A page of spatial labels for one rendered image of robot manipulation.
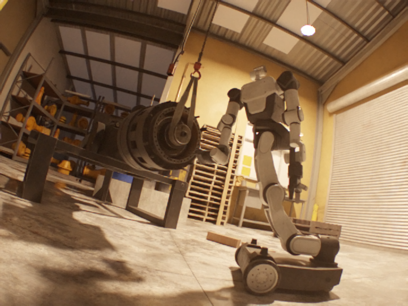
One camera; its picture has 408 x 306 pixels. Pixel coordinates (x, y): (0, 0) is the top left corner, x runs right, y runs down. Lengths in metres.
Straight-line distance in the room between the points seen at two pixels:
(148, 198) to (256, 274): 3.25
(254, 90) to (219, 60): 6.24
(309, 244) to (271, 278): 0.35
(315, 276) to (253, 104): 1.13
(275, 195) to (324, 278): 0.59
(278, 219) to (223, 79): 6.36
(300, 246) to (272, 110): 0.86
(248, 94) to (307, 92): 7.58
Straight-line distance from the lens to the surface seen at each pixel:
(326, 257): 1.56
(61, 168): 7.95
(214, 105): 6.94
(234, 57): 8.03
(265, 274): 1.23
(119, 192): 4.24
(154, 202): 4.22
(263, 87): 1.52
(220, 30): 7.98
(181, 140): 1.58
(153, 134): 1.53
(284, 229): 1.44
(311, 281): 1.38
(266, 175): 1.41
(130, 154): 1.81
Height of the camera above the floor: 0.42
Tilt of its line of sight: 12 degrees up
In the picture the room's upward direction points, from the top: 13 degrees clockwise
